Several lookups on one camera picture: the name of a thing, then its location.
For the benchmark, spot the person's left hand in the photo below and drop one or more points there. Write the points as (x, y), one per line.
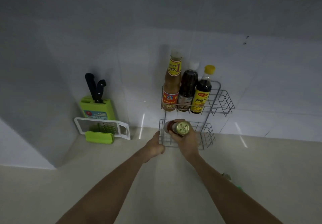
(153, 148)

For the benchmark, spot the person's right hand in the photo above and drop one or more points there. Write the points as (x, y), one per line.
(187, 144)

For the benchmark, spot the gold lid red sauce bottle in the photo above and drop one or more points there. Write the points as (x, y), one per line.
(182, 128)

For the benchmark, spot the small green label bottle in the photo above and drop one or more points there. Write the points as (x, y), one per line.
(227, 176)

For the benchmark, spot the yellow label soy sauce bottle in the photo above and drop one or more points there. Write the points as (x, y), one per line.
(202, 92)

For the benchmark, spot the dark sauce bottle white cap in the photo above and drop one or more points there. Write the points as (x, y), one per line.
(188, 85)

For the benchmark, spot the tall light brown sauce bottle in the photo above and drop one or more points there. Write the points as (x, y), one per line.
(172, 85)

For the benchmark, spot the green bottle cap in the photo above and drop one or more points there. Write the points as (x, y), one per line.
(239, 188)

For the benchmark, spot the person's left forearm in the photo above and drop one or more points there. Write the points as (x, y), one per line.
(108, 193)

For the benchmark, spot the person's right forearm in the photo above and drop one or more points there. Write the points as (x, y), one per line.
(231, 193)

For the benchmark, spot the white framed metal grater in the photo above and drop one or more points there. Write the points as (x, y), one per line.
(108, 128)

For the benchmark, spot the green grater container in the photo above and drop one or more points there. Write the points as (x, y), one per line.
(99, 137)

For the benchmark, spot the green knife block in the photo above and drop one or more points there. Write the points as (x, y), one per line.
(100, 109)

